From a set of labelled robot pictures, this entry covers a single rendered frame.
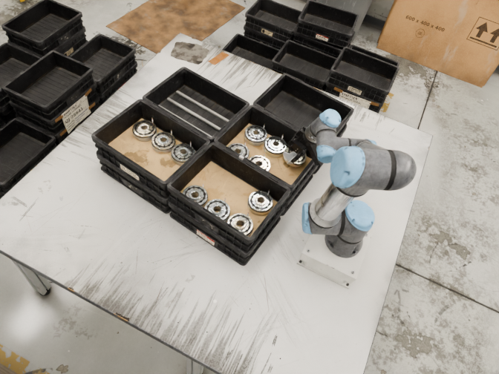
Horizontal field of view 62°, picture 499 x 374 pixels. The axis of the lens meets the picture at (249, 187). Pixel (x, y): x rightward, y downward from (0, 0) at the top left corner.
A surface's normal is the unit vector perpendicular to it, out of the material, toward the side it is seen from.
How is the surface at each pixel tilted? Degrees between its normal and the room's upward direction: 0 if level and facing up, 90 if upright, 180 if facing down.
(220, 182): 0
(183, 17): 0
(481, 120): 0
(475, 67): 72
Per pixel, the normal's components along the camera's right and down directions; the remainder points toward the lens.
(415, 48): -0.37, 0.49
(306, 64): 0.11, -0.58
